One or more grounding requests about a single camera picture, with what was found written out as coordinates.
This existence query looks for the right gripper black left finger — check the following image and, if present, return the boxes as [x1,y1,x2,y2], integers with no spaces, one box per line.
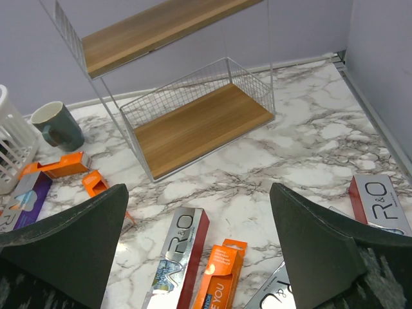
[1,183,129,308]

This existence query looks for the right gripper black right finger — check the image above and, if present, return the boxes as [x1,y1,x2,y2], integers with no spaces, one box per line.
[270,183,411,308]

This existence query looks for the purple silver toothpaste box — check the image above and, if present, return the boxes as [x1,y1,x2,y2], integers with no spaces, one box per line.
[244,261,296,309]
[1,171,52,232]

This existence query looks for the orange toothpaste box centre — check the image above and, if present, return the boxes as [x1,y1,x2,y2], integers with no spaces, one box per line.
[82,170,135,235]

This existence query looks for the orange toothpaste box near mug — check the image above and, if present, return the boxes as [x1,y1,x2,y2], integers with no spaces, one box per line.
[19,151,92,180]

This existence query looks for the orange toothpaste box right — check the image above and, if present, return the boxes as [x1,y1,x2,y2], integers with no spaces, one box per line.
[193,239,247,309]

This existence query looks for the white plastic dish basket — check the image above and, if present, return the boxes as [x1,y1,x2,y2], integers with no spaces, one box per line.
[1,85,39,194]

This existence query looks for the dark green ceramic mug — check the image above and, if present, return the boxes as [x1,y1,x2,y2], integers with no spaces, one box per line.
[30,101,84,152]

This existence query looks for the white wire wooden shelf rack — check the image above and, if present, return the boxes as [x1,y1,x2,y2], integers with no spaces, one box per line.
[41,1,275,182]

